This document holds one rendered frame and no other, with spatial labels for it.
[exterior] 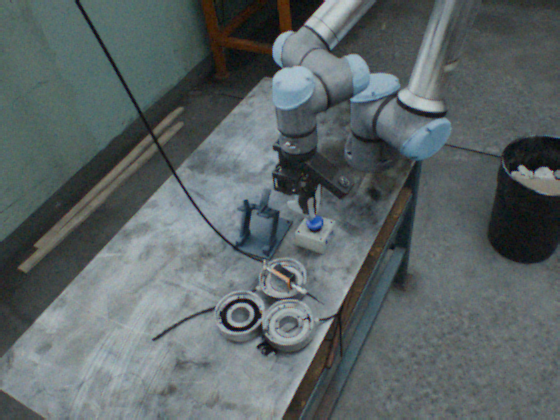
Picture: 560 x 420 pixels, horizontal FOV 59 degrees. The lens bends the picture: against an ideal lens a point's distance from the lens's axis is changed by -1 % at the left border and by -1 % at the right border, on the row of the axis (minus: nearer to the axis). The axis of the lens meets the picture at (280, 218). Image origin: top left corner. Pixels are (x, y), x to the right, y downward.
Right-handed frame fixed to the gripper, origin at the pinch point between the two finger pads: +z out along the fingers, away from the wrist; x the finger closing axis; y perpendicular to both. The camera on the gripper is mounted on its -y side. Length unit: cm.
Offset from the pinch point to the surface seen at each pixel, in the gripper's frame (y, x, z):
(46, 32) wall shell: 161, -62, 10
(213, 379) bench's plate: 2.9, 40.0, 8.3
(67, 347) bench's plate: 36, 48, 8
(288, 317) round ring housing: -4.8, 22.6, 6.0
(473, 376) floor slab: -45, -24, 88
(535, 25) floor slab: -22, -286, 88
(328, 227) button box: -2.9, -1.2, 3.7
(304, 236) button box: 1.0, 3.4, 3.8
